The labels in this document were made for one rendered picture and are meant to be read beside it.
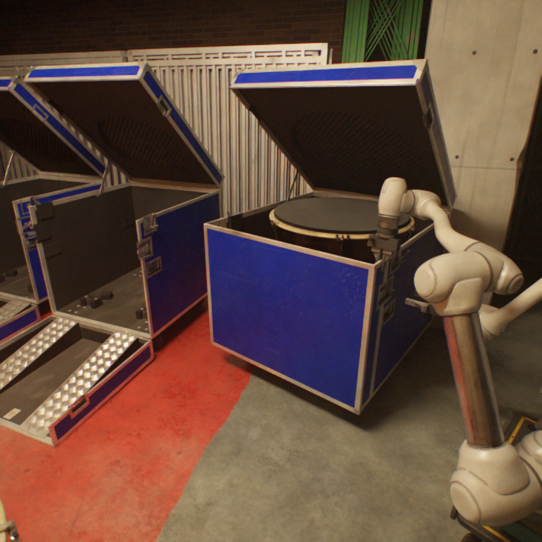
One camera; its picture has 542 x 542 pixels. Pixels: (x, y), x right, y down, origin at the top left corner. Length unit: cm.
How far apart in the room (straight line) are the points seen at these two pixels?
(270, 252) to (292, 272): 16
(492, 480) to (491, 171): 210
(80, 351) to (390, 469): 206
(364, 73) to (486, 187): 138
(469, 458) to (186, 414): 152
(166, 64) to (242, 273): 277
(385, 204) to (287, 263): 56
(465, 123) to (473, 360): 195
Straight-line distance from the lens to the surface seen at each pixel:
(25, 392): 284
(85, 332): 315
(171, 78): 449
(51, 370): 295
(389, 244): 177
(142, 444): 230
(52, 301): 330
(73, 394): 261
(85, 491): 219
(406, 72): 191
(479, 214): 306
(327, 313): 195
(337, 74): 205
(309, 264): 191
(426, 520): 206
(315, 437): 225
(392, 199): 173
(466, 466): 137
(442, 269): 122
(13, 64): 571
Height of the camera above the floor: 159
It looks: 22 degrees down
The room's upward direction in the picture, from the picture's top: straight up
